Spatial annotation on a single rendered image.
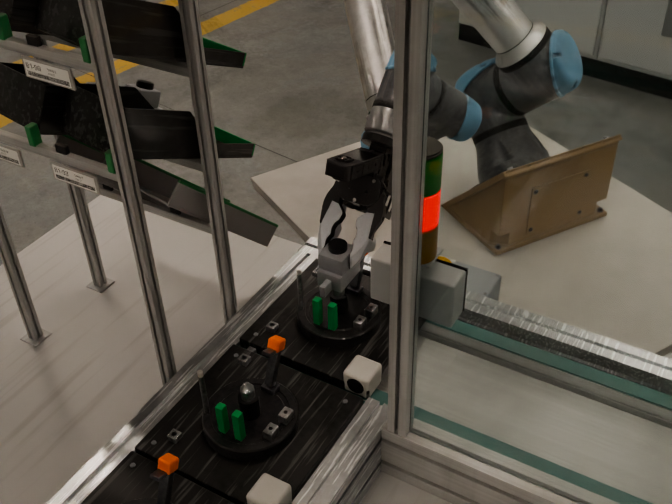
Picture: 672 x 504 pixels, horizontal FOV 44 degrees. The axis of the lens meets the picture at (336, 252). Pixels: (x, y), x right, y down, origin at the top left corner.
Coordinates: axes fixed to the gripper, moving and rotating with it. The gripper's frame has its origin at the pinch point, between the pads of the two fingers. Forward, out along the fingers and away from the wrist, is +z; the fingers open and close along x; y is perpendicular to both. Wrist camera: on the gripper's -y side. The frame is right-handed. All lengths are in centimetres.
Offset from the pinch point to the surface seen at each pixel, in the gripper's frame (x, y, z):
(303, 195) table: 34, 47, -13
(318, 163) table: 38, 57, -22
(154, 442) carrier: 9.9, -14.9, 34.4
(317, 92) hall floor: 148, 239, -86
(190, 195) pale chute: 22.9, -9.5, -1.0
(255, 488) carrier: -8.1, -16.6, 33.4
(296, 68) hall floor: 172, 252, -99
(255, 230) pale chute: 20.6, 9.4, 0.0
